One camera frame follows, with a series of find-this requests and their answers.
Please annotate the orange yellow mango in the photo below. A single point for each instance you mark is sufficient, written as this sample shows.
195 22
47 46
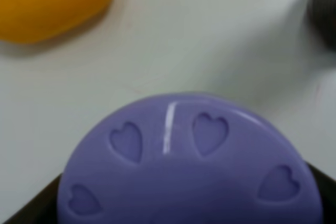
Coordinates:
31 21

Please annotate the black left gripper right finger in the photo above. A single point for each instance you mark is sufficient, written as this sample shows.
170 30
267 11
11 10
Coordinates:
327 190

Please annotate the purple lidded round container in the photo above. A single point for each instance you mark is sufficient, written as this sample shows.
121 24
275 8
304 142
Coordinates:
186 158

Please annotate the cola bottle yellow cap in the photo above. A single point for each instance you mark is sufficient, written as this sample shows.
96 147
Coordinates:
321 15

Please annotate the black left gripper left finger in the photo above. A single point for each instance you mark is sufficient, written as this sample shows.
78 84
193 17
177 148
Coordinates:
42 209

